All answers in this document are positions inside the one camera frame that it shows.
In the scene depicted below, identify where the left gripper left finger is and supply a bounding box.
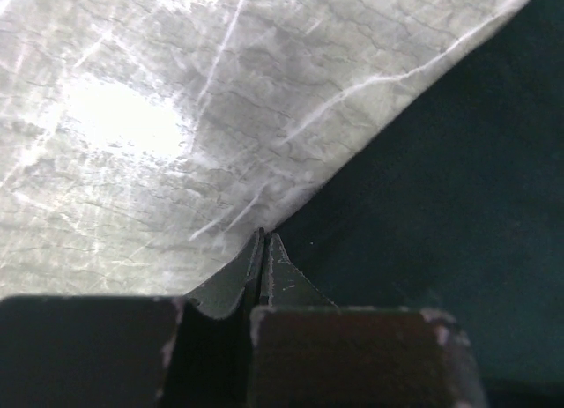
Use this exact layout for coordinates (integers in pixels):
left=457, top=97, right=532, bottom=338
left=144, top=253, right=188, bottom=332
left=189, top=228, right=264, bottom=319

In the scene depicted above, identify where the black t-shirt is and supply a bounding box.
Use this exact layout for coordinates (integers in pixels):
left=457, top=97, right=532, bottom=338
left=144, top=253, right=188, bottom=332
left=278, top=0, right=563, bottom=407

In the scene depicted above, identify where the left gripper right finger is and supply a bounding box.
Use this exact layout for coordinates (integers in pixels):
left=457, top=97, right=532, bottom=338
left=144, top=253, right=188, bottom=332
left=259, top=234, right=337, bottom=308

